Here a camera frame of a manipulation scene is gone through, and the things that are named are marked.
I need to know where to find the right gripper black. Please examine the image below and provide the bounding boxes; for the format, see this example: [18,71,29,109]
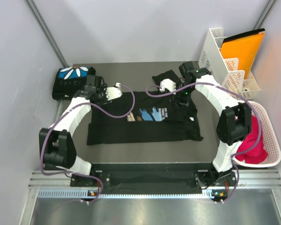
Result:
[170,83,194,108]

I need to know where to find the black graphic t-shirt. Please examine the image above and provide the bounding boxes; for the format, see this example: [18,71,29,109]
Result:
[86,69,204,146]

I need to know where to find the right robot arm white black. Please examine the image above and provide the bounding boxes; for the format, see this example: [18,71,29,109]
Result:
[173,61,251,186]

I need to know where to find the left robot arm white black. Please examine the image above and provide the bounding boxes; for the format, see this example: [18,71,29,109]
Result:
[39,75,122,186]

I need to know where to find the folded black daisy t-shirt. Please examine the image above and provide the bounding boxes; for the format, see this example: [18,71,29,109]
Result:
[52,66,96,101]

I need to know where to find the white perforated file organizer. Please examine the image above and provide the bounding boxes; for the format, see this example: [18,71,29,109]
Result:
[199,28,260,100]

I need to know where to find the orange folder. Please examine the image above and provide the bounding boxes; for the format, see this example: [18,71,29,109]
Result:
[220,28,265,79]

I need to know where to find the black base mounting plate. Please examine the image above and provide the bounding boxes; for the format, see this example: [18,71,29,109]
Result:
[70,170,238,194]

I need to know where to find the pink red t-shirt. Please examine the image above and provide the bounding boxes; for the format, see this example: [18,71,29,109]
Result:
[235,114,269,165]

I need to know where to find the white plastic laundry basket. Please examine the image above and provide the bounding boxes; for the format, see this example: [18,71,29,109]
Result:
[234,101,281,168]

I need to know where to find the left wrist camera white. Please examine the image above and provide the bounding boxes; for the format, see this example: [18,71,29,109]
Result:
[105,82,122,101]

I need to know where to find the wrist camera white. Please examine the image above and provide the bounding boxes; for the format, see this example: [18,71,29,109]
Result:
[105,82,122,101]
[159,79,176,92]

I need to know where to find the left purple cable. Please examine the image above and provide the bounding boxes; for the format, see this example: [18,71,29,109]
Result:
[39,83,136,205]

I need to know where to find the purple cable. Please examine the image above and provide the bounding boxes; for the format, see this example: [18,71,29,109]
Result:
[146,81,263,204]
[39,83,136,205]

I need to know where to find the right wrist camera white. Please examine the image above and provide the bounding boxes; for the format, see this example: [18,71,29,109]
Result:
[159,79,176,92]

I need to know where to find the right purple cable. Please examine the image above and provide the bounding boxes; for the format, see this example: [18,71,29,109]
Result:
[146,81,263,204]

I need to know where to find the white slotted cable duct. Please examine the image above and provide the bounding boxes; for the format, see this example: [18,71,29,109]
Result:
[37,189,227,200]

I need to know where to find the aluminium frame rail front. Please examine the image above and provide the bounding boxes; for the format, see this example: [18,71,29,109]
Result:
[29,169,281,188]

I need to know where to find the left aluminium corner post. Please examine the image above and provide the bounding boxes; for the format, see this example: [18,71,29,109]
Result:
[24,0,68,67]

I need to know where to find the aluminium corner post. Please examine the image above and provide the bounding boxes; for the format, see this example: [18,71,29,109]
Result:
[253,0,278,30]
[24,0,68,67]

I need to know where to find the right aluminium corner post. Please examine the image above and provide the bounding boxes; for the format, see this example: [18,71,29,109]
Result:
[253,0,278,30]

